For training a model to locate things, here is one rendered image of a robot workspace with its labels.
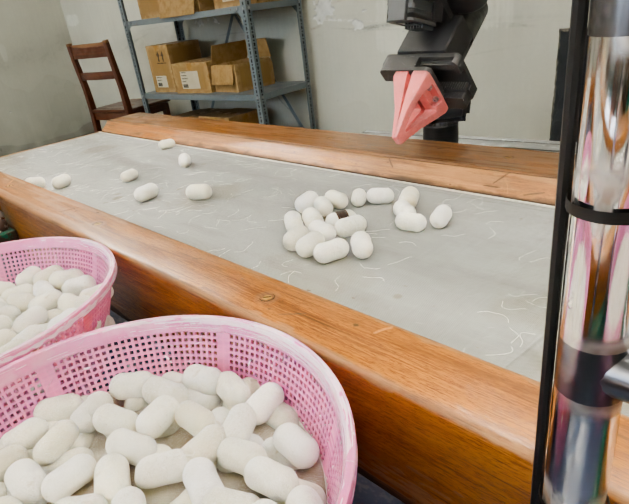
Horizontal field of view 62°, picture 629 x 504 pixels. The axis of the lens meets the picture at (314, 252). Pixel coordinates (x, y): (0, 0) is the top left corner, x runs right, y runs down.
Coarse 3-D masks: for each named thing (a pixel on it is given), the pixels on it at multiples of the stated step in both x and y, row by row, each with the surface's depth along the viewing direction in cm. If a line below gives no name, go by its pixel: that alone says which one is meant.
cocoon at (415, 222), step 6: (396, 216) 55; (402, 216) 54; (408, 216) 54; (414, 216) 54; (420, 216) 54; (396, 222) 55; (402, 222) 54; (408, 222) 54; (414, 222) 53; (420, 222) 53; (426, 222) 54; (402, 228) 55; (408, 228) 54; (414, 228) 54; (420, 228) 54
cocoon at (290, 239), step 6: (294, 228) 54; (300, 228) 54; (306, 228) 54; (288, 234) 53; (294, 234) 53; (300, 234) 53; (288, 240) 53; (294, 240) 52; (288, 246) 53; (294, 246) 53
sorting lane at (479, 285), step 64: (64, 192) 84; (128, 192) 80; (256, 192) 72; (320, 192) 69; (448, 192) 64; (256, 256) 54; (384, 256) 50; (448, 256) 49; (512, 256) 47; (384, 320) 40; (448, 320) 39; (512, 320) 39
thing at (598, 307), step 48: (576, 0) 15; (624, 0) 13; (576, 48) 15; (624, 48) 13; (576, 96) 16; (624, 96) 14; (624, 144) 14; (576, 192) 16; (624, 192) 15; (576, 240) 16; (624, 240) 15; (576, 288) 17; (624, 288) 16; (576, 336) 18; (624, 336) 17; (576, 384) 18; (624, 384) 17; (576, 432) 19; (576, 480) 20
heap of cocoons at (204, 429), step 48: (144, 384) 36; (192, 384) 36; (240, 384) 35; (48, 432) 33; (96, 432) 35; (144, 432) 33; (192, 432) 33; (240, 432) 31; (288, 432) 31; (0, 480) 31; (48, 480) 30; (96, 480) 29; (144, 480) 29; (192, 480) 28; (240, 480) 30; (288, 480) 28
